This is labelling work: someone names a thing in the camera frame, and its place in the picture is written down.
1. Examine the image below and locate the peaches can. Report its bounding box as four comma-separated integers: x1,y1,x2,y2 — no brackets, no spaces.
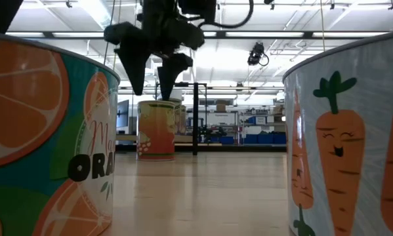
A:
173,98,187,136

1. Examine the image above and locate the black hanging camera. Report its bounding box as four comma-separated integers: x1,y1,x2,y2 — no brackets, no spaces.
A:
247,41,270,67

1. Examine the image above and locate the mandarin orange can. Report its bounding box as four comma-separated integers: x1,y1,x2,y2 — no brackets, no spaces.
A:
0,31,121,236

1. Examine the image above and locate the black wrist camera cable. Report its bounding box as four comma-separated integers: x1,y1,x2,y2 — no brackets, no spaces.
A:
197,0,255,30

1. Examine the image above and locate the orange corn can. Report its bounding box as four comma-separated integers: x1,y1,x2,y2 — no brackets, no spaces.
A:
136,100,176,161

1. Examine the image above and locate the black monitor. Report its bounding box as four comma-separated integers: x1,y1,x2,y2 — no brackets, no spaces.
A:
116,99,131,129

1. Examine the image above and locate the ceiling light strip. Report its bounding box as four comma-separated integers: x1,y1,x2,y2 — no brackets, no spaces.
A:
225,31,304,37
5,31,106,38
312,31,389,37

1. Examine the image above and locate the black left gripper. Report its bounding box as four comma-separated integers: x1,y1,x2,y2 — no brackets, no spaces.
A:
103,0,206,102

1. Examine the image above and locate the carrot print can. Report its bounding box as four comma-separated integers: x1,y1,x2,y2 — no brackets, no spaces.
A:
282,29,393,236

